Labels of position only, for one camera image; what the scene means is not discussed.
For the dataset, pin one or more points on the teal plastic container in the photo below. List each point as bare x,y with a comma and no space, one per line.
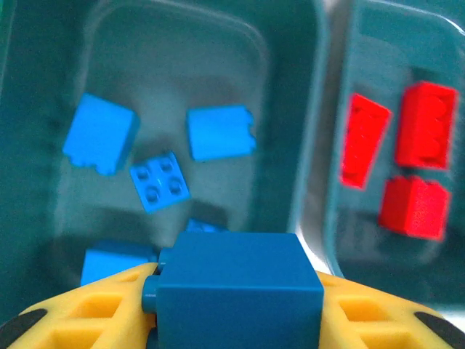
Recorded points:
399,43
163,72

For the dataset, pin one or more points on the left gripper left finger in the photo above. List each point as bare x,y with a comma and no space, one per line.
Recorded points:
61,307

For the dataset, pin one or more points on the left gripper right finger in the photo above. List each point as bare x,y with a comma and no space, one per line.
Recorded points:
399,327

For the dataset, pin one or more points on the red lego brick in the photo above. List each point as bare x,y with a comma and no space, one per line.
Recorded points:
363,140
414,207
425,125

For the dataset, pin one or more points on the blue lego brick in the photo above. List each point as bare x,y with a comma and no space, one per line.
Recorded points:
205,226
219,132
112,263
100,134
160,185
236,291

